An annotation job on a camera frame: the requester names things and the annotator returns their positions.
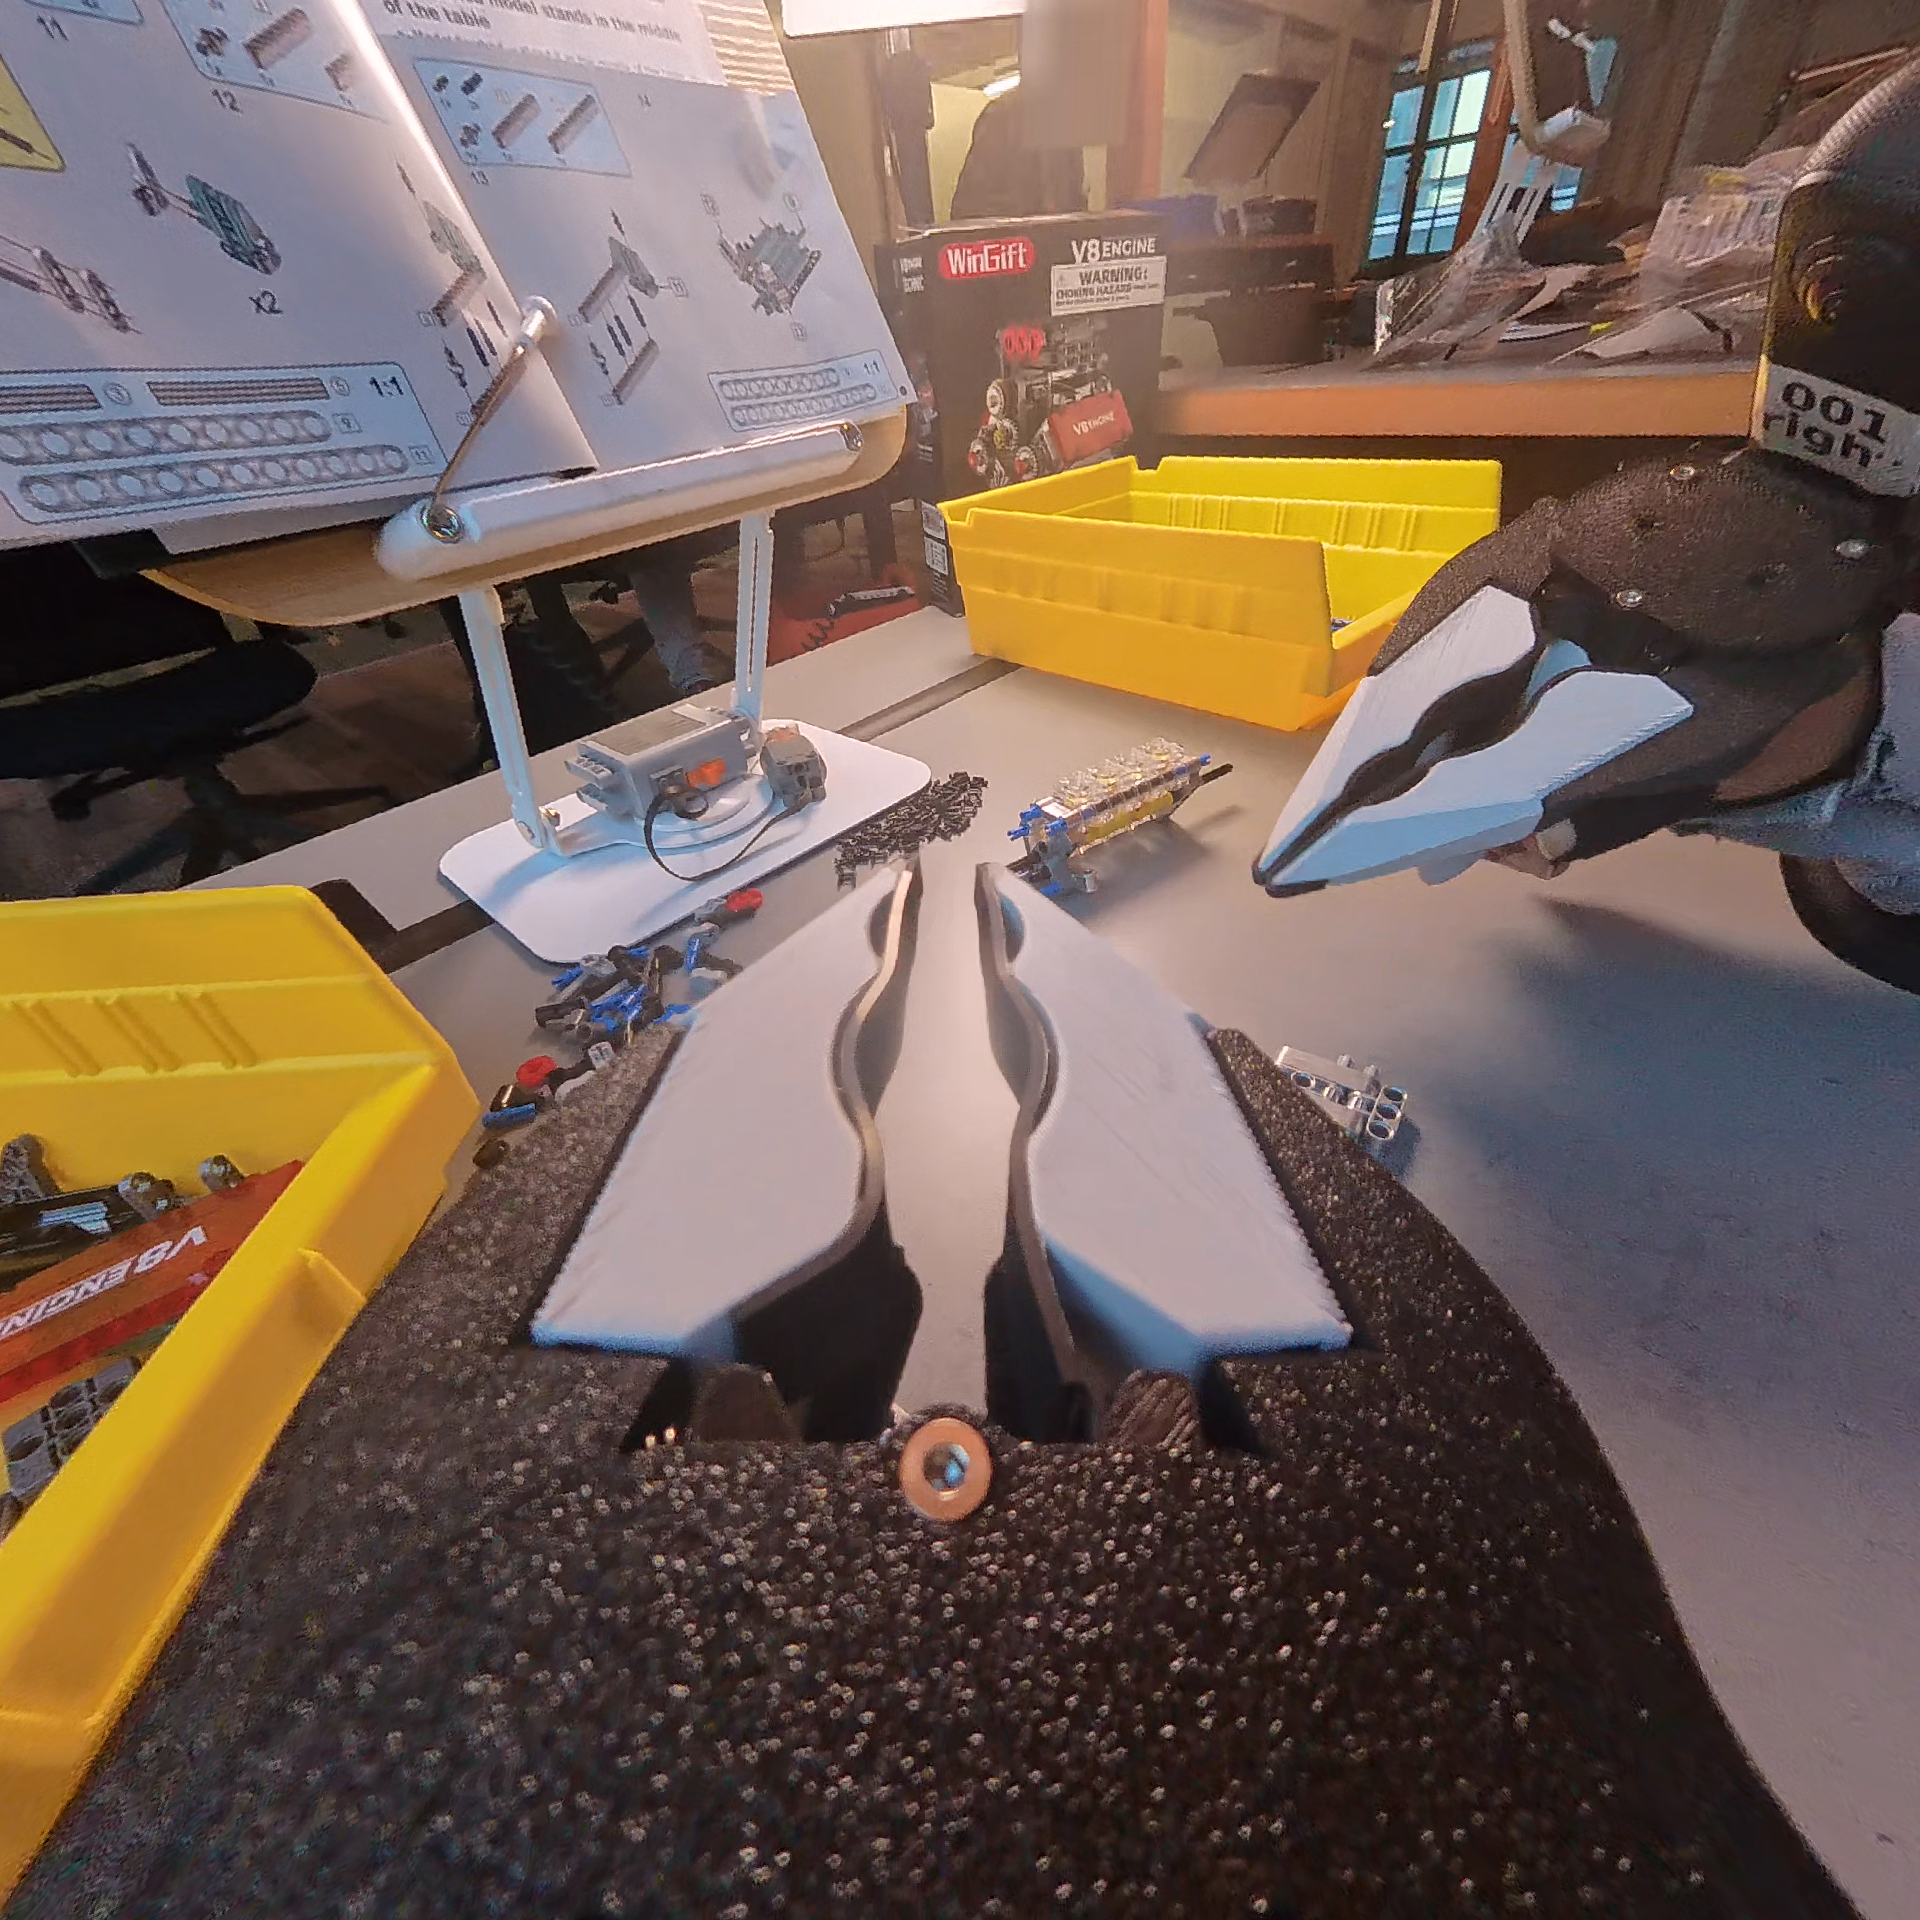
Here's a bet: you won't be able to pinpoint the black red toy box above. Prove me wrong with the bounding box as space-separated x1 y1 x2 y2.
886 218 1178 493

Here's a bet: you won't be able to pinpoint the small grey beam assembly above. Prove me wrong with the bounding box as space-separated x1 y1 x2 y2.
1281 1047 1411 1169

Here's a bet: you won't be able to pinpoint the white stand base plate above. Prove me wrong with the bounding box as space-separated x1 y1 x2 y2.
134 302 933 965

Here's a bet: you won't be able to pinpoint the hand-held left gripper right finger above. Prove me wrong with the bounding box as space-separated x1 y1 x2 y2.
979 862 1358 1439

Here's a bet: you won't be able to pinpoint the window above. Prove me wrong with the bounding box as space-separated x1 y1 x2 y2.
1367 43 1591 272

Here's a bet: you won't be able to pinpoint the pile of black pins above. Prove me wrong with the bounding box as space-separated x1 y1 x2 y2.
832 770 998 880

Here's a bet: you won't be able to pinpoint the clear yellow gear assembly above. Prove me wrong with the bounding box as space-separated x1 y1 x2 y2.
999 745 1232 903

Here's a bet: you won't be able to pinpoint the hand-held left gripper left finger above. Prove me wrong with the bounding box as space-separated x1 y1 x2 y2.
528 862 930 1439

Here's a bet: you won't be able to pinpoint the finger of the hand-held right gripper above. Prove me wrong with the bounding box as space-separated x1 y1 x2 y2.
1259 582 1550 871
1259 676 1701 903

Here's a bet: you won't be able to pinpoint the clear plastic bags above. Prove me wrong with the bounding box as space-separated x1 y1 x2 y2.
1368 153 1799 368

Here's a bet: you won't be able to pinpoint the yellow bin with black parts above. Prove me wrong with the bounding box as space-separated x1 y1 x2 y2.
0 880 483 1803

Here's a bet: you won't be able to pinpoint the empty yellow bin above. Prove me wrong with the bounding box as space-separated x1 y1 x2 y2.
1121 450 1496 676
947 480 1411 732

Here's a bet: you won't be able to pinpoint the black office chair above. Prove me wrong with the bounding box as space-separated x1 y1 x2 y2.
0 555 322 880

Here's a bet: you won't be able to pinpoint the black motor cable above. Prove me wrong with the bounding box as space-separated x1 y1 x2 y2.
645 789 785 880

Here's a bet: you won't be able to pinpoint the pile of small coloured pieces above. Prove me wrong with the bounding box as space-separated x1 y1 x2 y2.
471 880 765 1157

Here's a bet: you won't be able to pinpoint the red building part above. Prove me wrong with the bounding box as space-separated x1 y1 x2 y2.
0 1169 302 1424

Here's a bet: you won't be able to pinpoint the grey desk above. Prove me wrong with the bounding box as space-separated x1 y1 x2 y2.
179 582 1920 1920

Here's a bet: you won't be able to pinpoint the printed instruction sheet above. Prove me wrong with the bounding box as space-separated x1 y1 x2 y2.
336 0 906 480
0 0 598 550

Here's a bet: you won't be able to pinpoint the grey battery box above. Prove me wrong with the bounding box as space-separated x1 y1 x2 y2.
577 712 765 826

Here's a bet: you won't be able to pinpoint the wooden table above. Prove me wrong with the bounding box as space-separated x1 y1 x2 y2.
1160 352 1772 450

